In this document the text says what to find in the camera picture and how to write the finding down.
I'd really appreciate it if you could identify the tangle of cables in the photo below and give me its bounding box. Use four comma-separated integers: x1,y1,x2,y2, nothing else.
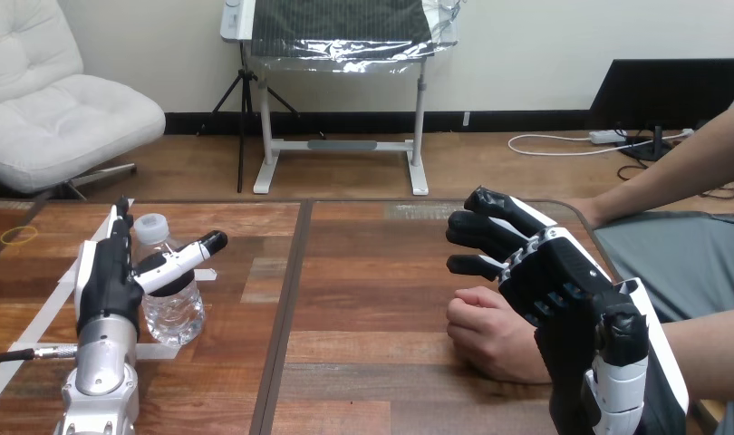
507,127,734,200

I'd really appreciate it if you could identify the foil sheet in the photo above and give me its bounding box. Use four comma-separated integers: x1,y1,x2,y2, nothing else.
246,0,462,75

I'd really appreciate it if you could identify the person's hand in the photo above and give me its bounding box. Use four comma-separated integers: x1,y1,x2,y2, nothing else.
565,197,606,228
445,285,555,386

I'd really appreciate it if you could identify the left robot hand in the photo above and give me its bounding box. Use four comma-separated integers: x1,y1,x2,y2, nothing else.
73,196,229,337

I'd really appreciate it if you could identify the white desk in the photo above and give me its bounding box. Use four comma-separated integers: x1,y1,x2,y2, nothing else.
218,0,462,197

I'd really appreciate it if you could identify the dark screen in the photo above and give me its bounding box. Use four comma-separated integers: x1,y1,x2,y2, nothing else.
587,58,734,162

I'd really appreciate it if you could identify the white cushioned chair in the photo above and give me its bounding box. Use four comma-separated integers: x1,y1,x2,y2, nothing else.
0,0,167,200

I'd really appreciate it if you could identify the clear water bottle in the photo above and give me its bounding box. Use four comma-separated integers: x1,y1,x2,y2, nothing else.
130,213,208,349

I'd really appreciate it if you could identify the person's forearm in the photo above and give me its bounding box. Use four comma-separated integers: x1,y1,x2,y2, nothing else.
594,99,734,227
661,311,734,404

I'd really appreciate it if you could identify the person's body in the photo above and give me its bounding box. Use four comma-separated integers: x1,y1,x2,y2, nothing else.
592,76,734,435

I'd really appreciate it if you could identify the black cable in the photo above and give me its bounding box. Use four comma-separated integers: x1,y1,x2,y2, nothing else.
0,344,80,367

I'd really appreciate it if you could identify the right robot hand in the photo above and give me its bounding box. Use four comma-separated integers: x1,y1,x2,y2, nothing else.
445,186,691,435

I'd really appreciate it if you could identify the black tripod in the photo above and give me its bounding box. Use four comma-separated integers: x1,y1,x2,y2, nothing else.
197,43,327,195

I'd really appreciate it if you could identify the white power strip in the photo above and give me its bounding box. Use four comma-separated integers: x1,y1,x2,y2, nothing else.
588,129,630,146

